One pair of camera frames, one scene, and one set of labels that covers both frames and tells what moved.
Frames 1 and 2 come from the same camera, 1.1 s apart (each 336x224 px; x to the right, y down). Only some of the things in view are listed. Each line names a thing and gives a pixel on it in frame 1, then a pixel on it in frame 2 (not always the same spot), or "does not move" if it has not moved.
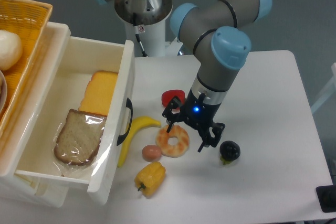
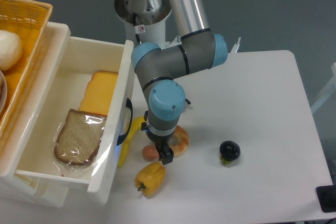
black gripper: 198,112 -> 166,153
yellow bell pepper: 150,177 does not move
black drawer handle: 129,105 does not move
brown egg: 151,152 does not move
